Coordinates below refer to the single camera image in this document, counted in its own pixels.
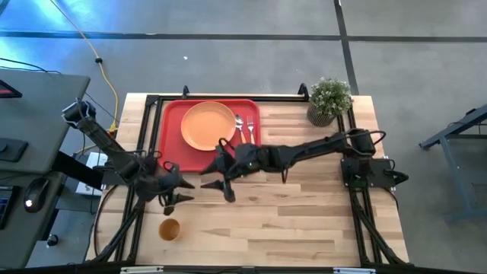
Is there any grey desk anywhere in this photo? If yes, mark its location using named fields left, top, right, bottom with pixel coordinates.
left=0, top=68, right=92, bottom=269

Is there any red plastic tray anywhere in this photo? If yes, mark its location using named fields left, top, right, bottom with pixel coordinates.
left=158, top=98, right=262, bottom=173

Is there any white power box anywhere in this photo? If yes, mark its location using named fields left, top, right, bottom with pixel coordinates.
left=75, top=151, right=109, bottom=197

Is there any white bracket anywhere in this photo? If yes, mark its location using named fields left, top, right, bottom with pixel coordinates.
left=120, top=266, right=164, bottom=274
left=333, top=267, right=377, bottom=274

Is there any silver fork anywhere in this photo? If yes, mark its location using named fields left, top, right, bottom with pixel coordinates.
left=246, top=115, right=256, bottom=145

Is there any orange cup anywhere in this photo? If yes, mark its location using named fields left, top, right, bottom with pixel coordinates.
left=158, top=218, right=181, bottom=242

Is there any black floor cable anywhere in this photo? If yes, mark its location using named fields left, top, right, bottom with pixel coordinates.
left=0, top=56, right=62, bottom=75

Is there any woven grey plant pot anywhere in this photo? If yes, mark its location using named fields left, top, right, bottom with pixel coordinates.
left=306, top=103, right=338, bottom=128

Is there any orange plate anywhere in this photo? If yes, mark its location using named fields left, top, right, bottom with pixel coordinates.
left=180, top=100, right=237, bottom=152

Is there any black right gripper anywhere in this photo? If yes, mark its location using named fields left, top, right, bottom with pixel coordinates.
left=199, top=138, right=269, bottom=204

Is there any yellow cable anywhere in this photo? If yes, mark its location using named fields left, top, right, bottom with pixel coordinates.
left=49, top=0, right=120, bottom=153

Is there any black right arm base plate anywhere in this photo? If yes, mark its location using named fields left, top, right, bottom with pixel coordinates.
left=340, top=156, right=410, bottom=190

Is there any silver spoon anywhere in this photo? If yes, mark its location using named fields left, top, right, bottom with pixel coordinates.
left=234, top=113, right=247, bottom=145

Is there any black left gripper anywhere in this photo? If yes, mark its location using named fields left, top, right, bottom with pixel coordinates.
left=145, top=162, right=196, bottom=216

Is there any green artificial plant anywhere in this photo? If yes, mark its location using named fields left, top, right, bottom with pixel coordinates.
left=308, top=77, right=354, bottom=117

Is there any black pad on desk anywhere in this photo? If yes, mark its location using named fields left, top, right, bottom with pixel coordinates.
left=0, top=138, right=30, bottom=164

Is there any black metal table frame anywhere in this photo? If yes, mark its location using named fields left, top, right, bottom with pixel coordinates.
left=91, top=83, right=410, bottom=267

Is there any black computer mouse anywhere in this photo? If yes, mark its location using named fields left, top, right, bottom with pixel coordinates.
left=23, top=177, right=50, bottom=213

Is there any black keyboard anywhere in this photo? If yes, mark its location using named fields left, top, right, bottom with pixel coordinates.
left=0, top=185, right=15, bottom=230

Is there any blue-grey metal stand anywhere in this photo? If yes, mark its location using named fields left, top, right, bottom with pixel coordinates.
left=418, top=104, right=487, bottom=224

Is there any black device with red light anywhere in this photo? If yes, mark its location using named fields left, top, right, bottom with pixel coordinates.
left=0, top=78, right=23, bottom=99

